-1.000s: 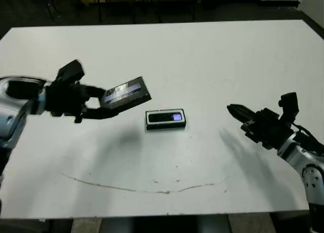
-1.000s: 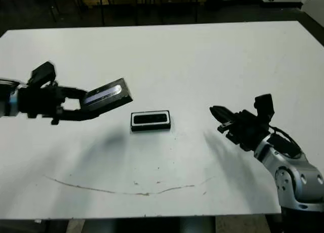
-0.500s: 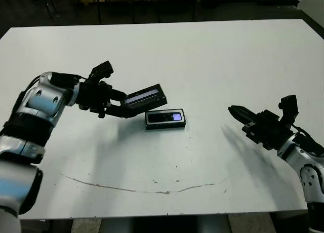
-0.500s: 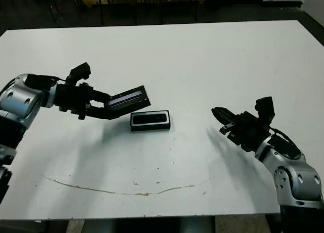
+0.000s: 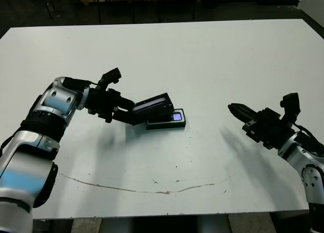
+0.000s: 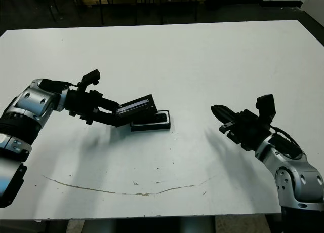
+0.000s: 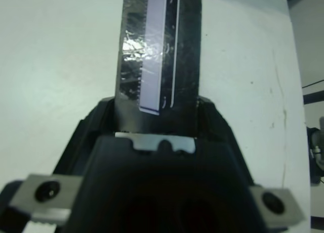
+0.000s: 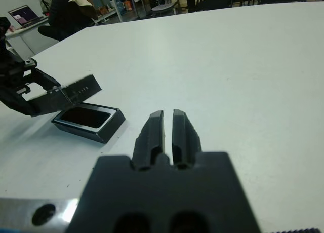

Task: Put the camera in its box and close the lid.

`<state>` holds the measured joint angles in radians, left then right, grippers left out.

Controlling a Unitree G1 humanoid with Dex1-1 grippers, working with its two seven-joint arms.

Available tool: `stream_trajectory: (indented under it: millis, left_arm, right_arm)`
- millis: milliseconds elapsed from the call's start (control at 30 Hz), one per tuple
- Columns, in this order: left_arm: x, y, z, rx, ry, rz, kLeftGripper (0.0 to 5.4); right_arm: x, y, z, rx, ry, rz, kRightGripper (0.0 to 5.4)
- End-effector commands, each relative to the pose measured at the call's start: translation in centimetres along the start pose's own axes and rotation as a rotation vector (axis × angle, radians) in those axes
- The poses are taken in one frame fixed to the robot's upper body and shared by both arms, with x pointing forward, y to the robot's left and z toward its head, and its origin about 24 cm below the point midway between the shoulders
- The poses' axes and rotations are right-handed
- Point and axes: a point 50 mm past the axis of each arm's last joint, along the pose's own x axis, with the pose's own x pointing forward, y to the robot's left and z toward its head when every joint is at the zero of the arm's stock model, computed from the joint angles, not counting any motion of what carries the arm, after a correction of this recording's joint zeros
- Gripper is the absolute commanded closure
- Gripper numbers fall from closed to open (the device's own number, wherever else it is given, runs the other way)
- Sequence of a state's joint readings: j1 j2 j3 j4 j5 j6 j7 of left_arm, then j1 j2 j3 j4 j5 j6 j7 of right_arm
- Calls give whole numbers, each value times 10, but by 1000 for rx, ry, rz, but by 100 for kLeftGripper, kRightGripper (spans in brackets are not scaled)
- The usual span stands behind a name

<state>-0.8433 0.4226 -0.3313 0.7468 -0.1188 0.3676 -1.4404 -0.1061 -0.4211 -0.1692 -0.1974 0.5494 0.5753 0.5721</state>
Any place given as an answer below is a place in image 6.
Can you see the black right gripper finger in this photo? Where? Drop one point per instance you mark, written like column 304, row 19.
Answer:
column 226, row 119
column 225, row 111

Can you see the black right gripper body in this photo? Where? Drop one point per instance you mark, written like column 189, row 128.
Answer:
column 248, row 131

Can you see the dark waste bin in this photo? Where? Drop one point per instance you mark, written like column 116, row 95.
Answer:
column 215, row 0

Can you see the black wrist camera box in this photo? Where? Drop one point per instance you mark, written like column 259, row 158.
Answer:
column 91, row 76
column 265, row 105

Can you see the grey black robot lower body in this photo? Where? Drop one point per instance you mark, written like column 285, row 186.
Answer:
column 157, row 226

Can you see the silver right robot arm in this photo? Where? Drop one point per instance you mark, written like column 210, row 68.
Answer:
column 293, row 174

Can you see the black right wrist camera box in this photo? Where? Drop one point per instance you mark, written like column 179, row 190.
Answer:
column 265, row 105

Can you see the black box base white inlay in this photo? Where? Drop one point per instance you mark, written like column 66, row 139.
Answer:
column 152, row 127

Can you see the black box lid with label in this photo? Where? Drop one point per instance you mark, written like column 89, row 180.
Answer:
column 136, row 107

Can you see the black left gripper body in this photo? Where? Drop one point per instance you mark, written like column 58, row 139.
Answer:
column 83, row 103

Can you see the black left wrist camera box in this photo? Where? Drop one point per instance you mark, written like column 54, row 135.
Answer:
column 91, row 76

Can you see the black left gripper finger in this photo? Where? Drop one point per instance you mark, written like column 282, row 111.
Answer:
column 110, row 104
column 108, row 118

